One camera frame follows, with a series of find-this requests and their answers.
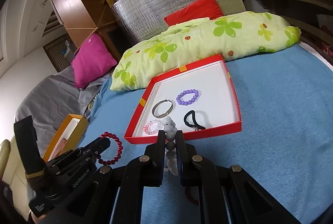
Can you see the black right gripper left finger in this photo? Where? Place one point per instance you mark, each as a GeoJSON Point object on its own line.
{"type": "Point", "coordinates": [147, 169]}

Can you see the silver metal bangle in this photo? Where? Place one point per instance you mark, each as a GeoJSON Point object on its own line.
{"type": "Point", "coordinates": [162, 109]}

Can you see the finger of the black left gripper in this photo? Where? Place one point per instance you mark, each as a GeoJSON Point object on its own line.
{"type": "Point", "coordinates": [96, 145]}

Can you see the cream leather chair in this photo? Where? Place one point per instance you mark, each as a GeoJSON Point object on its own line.
{"type": "Point", "coordinates": [13, 181]}

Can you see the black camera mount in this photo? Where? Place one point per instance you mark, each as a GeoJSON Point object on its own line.
{"type": "Point", "coordinates": [26, 140]}

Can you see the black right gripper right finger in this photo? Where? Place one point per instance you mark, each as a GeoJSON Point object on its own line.
{"type": "Point", "coordinates": [192, 168]}

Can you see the red cushion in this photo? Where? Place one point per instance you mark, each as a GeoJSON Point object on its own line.
{"type": "Point", "coordinates": [195, 10]}

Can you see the green floral pillow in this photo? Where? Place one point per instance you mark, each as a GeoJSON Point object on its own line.
{"type": "Point", "coordinates": [233, 36]}

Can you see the red shallow box tray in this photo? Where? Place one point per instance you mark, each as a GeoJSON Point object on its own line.
{"type": "Point", "coordinates": [204, 98]}

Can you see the wooden shelf rack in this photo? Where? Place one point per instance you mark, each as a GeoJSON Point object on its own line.
{"type": "Point", "coordinates": [303, 14]}

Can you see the magenta pillow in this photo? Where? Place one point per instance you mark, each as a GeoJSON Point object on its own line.
{"type": "Point", "coordinates": [92, 61]}

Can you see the yellow open gift box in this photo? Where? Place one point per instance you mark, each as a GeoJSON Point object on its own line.
{"type": "Point", "coordinates": [66, 137]}

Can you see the left hand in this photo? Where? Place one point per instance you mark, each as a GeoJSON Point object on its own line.
{"type": "Point", "coordinates": [33, 219]}

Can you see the grey bed sheet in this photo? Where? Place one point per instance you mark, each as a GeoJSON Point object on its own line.
{"type": "Point", "coordinates": [55, 97]}

